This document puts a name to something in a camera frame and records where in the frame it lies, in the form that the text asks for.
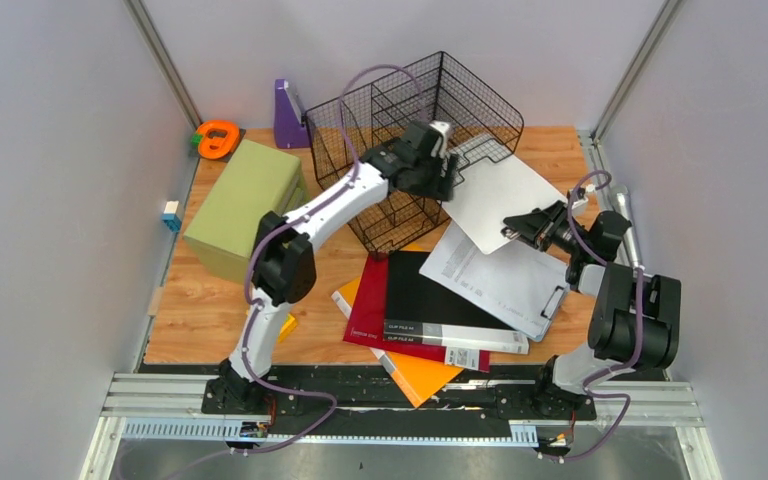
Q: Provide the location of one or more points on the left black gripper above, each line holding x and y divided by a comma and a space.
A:
442, 187

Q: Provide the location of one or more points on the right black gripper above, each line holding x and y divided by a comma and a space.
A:
527, 227

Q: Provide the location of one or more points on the white clipboard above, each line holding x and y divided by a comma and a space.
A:
490, 184

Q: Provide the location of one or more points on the papers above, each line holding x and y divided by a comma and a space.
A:
518, 285

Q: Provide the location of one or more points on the black wire mesh basket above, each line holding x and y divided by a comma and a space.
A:
436, 87

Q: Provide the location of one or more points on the green drawer cabinet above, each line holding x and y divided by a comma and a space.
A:
257, 179

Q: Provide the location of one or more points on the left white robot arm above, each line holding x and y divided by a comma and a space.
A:
282, 271

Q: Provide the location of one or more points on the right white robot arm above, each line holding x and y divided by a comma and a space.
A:
636, 317

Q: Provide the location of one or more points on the black clip file folder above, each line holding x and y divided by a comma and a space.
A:
418, 310

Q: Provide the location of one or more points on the red folder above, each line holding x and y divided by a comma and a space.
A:
366, 320

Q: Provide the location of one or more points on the purple tape dispenser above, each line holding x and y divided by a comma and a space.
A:
289, 124

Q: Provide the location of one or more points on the orange folder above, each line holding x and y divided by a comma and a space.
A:
418, 379

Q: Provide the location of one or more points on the yellow grid box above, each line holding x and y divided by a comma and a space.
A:
289, 326

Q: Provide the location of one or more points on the orange tape roll holder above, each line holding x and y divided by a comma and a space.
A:
216, 140

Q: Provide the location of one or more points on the blue white toy brick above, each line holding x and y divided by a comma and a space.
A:
172, 216

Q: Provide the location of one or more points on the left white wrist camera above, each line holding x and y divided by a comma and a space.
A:
443, 132

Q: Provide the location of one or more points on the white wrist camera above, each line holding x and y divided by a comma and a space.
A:
443, 132
579, 199

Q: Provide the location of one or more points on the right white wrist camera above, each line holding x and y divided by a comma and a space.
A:
579, 199

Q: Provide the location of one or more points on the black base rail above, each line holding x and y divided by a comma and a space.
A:
370, 404

